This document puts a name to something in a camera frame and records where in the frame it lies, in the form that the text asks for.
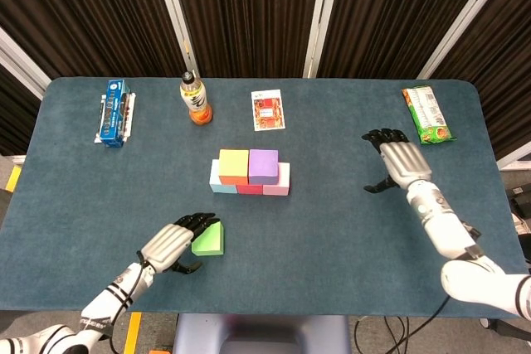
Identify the dark brown pleated curtain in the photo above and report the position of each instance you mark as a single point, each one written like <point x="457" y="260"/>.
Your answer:
<point x="249" y="10"/>
<point x="83" y="10"/>
<point x="506" y="59"/>
<point x="390" y="10"/>
<point x="14" y="117"/>

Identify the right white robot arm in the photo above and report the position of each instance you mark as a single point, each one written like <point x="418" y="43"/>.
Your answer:
<point x="452" y="238"/>

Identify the light blue foam cube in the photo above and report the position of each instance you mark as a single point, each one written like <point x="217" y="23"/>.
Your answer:
<point x="220" y="184"/>

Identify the green foam cube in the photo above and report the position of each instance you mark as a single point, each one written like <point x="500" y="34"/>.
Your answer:
<point x="209" y="240"/>

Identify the black box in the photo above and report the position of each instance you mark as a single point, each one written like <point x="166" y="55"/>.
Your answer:
<point x="518" y="205"/>

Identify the white partition post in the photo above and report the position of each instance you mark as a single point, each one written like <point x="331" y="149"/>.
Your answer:
<point x="176" y="14"/>
<point x="516" y="160"/>
<point x="464" y="14"/>
<point x="20" y="61"/>
<point x="323" y="14"/>

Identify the green snack bag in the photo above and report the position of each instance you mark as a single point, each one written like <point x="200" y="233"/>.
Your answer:
<point x="427" y="115"/>

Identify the purple foam cube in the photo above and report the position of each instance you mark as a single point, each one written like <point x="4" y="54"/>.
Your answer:
<point x="263" y="165"/>

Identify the orange drink bottle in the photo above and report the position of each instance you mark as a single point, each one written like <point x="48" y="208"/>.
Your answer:
<point x="197" y="101"/>

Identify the orange foam cube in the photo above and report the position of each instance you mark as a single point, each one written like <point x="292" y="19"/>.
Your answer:
<point x="233" y="165"/>

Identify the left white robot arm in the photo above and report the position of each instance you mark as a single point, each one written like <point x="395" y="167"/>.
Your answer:
<point x="112" y="296"/>

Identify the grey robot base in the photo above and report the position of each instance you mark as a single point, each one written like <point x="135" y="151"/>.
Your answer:
<point x="261" y="333"/>

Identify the red and white packet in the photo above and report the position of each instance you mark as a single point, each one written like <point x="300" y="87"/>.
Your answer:
<point x="269" y="110"/>

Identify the yellow floor tape strip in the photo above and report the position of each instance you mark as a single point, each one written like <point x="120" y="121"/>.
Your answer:
<point x="132" y="333"/>

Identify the teal table cloth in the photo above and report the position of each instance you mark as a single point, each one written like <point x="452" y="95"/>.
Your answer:
<point x="311" y="271"/>

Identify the blue cookie box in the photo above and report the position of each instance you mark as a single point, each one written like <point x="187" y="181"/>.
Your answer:
<point x="114" y="113"/>

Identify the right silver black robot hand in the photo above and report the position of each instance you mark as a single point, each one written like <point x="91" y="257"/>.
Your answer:
<point x="404" y="161"/>

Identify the red foam cube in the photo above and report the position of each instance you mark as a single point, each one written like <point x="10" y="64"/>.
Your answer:
<point x="249" y="189"/>

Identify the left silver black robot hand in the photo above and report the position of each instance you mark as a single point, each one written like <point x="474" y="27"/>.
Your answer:
<point x="170" y="244"/>

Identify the pink foam cube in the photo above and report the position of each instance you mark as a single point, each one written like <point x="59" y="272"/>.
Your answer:
<point x="279" y="182"/>

